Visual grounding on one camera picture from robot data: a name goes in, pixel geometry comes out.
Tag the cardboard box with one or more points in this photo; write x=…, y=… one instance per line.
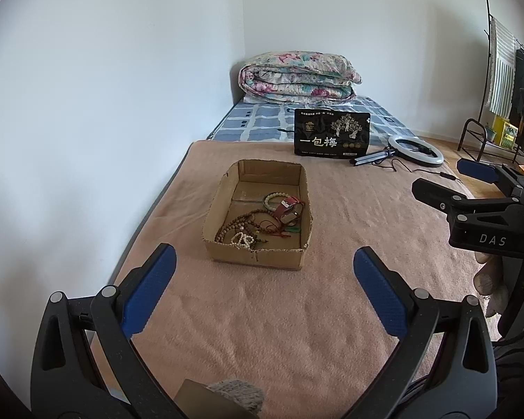
x=253, y=259

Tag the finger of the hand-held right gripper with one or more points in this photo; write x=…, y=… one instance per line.
x=436, y=196
x=478, y=170

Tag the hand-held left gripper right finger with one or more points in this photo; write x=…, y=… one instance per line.
x=382, y=288

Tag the grey fuzzy cloth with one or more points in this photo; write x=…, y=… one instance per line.
x=238, y=397

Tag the striped hanging cloth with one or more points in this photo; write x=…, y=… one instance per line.
x=502, y=70

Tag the brown cardboard piece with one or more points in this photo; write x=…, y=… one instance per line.
x=190, y=401

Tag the black metal clothes rack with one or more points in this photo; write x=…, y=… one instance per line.
x=489, y=52

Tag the pink fleece blanket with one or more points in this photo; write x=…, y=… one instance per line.
x=279, y=314

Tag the black printed snack bag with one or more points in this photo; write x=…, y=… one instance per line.
x=332, y=133

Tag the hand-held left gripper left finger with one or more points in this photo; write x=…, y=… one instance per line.
x=150, y=288

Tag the folded floral quilt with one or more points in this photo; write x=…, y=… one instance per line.
x=297, y=76

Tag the blue plaid bed sheet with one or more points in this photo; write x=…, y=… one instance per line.
x=262, y=120

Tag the black metal floor rack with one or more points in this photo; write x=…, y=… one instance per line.
x=467, y=133

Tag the folded black tripod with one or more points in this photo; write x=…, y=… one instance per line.
x=369, y=158

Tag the yellow green carton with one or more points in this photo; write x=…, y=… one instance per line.
x=506, y=133

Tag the person's right hand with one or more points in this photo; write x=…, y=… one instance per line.
x=493, y=277

